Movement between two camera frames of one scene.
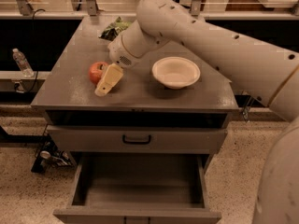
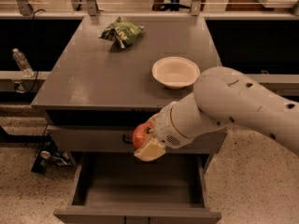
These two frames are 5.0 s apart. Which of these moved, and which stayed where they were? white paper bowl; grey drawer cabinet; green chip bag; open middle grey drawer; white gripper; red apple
Moved: red apple; white gripper
Stayed: grey drawer cabinet; white paper bowl; open middle grey drawer; green chip bag
